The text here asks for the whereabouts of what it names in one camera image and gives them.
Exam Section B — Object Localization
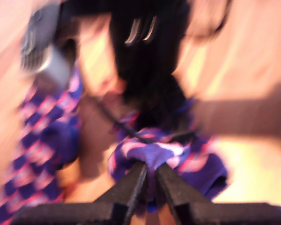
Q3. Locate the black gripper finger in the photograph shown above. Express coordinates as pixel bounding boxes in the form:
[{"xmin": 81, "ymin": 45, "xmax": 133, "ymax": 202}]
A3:
[
  {"xmin": 93, "ymin": 163, "xmax": 148, "ymax": 225},
  {"xmin": 158, "ymin": 164, "xmax": 213, "ymax": 225}
]

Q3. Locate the purple pink patterned sock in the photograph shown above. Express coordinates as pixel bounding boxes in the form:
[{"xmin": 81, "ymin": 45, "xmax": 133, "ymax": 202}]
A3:
[
  {"xmin": 107, "ymin": 98, "xmax": 229, "ymax": 214},
  {"xmin": 0, "ymin": 67, "xmax": 84, "ymax": 225}
]

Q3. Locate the thin black camera cable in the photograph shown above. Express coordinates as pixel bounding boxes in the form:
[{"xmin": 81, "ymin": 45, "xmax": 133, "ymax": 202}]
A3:
[{"xmin": 92, "ymin": 97, "xmax": 199, "ymax": 144}]

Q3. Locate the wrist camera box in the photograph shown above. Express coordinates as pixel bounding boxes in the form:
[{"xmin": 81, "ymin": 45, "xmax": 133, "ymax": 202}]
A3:
[{"xmin": 20, "ymin": 3, "xmax": 73, "ymax": 87}]

